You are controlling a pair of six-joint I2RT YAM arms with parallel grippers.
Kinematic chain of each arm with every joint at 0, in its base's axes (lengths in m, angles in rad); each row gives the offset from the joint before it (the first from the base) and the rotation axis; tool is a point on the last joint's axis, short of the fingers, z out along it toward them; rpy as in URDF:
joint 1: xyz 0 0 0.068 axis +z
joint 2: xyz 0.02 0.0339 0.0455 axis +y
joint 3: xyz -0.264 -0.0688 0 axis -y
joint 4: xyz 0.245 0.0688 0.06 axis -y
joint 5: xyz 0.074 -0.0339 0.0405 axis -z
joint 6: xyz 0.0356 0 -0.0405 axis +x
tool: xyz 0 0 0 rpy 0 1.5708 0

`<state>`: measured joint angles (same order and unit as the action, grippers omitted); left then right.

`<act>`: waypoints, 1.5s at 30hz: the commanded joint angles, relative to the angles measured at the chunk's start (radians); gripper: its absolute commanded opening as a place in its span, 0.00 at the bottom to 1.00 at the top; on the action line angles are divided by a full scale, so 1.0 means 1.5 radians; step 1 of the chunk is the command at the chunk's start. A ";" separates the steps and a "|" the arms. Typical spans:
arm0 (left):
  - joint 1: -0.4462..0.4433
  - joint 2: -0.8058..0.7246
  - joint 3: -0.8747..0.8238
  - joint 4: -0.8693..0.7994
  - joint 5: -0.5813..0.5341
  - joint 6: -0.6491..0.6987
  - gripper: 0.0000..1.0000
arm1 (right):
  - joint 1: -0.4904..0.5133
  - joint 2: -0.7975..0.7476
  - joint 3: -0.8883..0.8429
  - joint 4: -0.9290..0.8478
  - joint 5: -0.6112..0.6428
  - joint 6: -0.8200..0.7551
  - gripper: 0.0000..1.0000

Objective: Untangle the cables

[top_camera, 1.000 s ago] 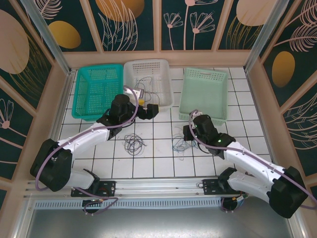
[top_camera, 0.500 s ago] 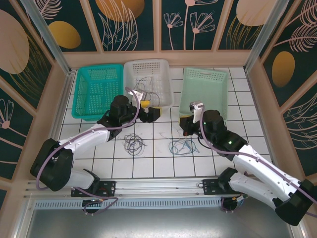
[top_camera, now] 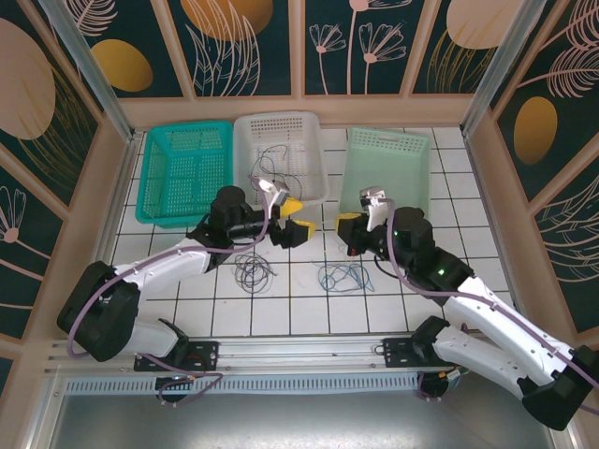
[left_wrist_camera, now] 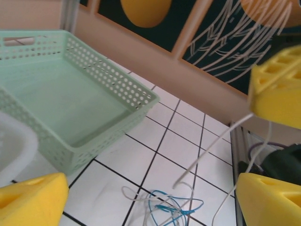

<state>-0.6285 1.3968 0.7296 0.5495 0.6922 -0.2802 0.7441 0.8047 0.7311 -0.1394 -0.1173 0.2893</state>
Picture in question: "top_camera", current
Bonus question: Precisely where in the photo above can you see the blue wire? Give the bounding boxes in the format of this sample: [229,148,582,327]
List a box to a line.
[312,261,375,295]

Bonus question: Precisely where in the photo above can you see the dark purple wire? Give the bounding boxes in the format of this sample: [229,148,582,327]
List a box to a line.
[232,252,281,294]

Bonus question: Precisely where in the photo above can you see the teal perforated basket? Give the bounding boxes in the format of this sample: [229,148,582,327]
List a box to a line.
[135,120,235,230]

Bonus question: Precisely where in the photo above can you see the mint green perforated basket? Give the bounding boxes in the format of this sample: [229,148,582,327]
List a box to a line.
[337,126,431,221]

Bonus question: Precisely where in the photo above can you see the white perforated basket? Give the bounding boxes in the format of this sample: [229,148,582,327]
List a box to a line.
[232,110,331,207]

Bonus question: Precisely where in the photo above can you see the small electronics board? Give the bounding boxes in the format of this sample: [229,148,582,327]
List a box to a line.
[437,367,467,392]

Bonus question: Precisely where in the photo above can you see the grey metal sheet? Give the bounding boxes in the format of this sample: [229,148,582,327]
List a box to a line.
[44,390,562,449]

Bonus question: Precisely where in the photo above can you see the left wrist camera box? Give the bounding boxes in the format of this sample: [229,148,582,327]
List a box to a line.
[256,177,291,207]

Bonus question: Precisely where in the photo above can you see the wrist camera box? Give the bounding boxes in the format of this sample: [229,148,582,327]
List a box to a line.
[256,177,291,207]
[358,185,392,233]

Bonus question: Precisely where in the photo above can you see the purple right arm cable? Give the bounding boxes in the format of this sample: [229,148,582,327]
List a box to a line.
[383,198,598,389]

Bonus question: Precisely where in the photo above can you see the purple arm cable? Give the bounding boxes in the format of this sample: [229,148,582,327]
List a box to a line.
[383,198,598,389]
[66,198,277,361]

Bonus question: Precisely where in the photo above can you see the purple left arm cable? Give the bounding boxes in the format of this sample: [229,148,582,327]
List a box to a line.
[66,198,277,361]

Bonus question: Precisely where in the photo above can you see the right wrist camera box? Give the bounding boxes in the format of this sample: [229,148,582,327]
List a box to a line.
[358,185,392,233]

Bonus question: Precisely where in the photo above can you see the aluminium table edge rail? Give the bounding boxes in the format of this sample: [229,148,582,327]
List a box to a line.
[93,133,144,272]
[462,133,533,331]

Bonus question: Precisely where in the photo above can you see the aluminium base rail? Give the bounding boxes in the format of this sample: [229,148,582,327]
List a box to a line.
[44,330,556,375]

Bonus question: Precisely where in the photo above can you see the slotted grey cable duct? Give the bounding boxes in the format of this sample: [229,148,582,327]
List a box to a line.
[63,372,422,397]

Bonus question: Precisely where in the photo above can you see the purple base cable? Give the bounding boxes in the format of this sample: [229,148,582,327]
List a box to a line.
[417,371,444,403]
[139,353,224,408]

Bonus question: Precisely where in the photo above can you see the wall panel with leaf print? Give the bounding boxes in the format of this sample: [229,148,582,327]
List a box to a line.
[194,0,300,98]

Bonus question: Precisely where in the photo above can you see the wall panel with pink flowers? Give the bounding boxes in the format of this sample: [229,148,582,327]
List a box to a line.
[303,0,409,97]

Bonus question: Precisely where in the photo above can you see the wall panel with pale circle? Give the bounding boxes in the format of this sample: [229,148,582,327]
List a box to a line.
[410,0,509,97]

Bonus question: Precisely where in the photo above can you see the wall panel with orange oval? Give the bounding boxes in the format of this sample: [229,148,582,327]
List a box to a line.
[69,0,196,99]

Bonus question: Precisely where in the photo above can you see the aluminium frame post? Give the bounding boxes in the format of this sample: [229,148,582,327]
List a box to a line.
[460,0,552,137]
[37,0,138,144]

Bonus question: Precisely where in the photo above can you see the wall panel with fern leaf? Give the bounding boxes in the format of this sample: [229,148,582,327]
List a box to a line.
[489,0,599,202]

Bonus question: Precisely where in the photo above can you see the wall panel with gold lines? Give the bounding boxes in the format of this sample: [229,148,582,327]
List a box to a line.
[0,0,104,207]

